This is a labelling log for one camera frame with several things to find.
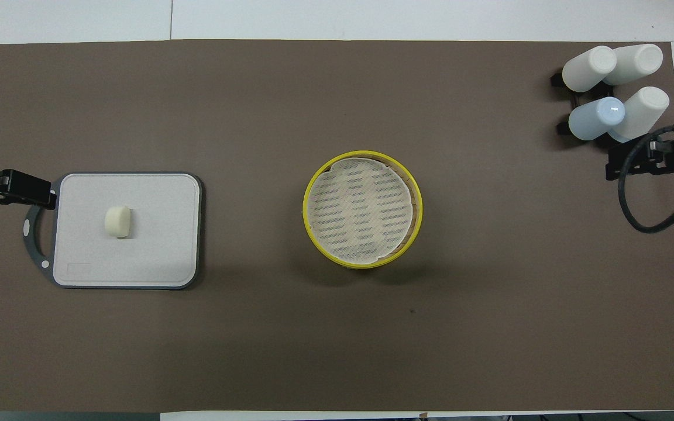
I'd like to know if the white steamed bun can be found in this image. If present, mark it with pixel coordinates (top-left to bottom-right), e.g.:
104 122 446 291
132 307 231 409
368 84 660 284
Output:
104 205 133 239

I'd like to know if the white cup with blue rim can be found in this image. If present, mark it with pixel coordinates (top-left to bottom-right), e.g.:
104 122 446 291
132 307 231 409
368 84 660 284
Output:
603 44 664 87

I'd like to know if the white perforated steamer liner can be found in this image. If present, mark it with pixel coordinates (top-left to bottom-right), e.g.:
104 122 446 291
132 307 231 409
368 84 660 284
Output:
307 158 415 263

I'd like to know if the white plastic cup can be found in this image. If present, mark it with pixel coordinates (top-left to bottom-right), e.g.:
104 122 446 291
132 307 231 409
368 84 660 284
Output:
562 46 618 93
608 87 670 143

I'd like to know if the light blue plastic cup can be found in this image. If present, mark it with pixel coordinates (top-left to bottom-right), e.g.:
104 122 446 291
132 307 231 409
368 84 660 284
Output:
568 96 626 142

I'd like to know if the black cup rack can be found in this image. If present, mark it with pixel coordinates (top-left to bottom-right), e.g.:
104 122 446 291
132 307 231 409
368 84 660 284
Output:
550 69 627 148

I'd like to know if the white grey-rimmed cutting board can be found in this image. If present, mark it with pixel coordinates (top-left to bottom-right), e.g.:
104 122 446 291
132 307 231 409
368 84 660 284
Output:
23 171 203 290

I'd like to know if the yellow bamboo steamer lid tier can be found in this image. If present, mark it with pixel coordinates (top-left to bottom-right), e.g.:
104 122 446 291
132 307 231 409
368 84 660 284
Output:
302 150 424 270

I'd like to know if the brown table mat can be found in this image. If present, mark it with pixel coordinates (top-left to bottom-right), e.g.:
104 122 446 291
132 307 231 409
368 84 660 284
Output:
0 39 674 413

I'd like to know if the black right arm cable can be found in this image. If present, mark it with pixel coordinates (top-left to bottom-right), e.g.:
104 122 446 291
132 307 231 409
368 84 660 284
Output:
617 123 674 234

